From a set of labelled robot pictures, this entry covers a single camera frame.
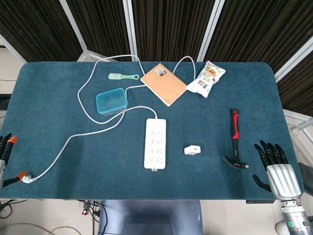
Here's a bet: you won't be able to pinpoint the white snack bag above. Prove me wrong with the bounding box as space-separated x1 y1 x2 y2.
185 60 226 98

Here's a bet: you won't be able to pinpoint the red black claw hammer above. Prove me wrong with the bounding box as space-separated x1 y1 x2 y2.
222 109 250 170

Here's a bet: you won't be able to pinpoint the white power strip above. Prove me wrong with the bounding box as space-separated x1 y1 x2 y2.
143 118 167 172

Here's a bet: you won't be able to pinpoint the brown spiral notebook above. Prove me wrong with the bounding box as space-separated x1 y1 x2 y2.
140 63 188 107

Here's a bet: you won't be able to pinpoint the white shoe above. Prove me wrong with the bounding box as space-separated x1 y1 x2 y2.
274 220 286 235

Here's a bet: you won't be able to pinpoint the white charger block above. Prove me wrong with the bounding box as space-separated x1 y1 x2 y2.
183 145 202 156

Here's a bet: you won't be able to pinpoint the white aluminium frame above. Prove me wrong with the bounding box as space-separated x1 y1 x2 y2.
283 109 313 147

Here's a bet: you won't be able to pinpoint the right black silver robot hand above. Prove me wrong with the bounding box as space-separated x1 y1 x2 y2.
252 140 302 202

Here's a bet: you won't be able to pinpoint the green white brush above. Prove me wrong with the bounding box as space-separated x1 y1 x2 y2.
108 72 140 81

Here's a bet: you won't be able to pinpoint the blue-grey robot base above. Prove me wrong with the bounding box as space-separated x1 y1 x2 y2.
97 199 203 235

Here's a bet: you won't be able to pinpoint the cable bundle under table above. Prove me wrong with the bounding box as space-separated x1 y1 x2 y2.
78 199 108 235

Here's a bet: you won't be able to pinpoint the clear container teal lid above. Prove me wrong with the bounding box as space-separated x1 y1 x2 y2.
95 87 129 116

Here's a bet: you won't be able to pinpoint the dark slatted partition panel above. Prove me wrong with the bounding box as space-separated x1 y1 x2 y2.
0 0 84 63
123 0 224 62
60 0 134 62
198 0 313 74
273 36 313 117

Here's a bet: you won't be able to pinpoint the teal table mat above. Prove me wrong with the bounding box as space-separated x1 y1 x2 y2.
0 61 305 200

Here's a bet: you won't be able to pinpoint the black floor cables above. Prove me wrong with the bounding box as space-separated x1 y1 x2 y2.
0 199 27 219

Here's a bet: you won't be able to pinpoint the left black orange-tipped robot hand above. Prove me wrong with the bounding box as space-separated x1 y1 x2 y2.
0 133 28 189

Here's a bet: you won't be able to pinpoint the white power strip cable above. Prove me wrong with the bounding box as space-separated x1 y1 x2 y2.
21 54 196 184

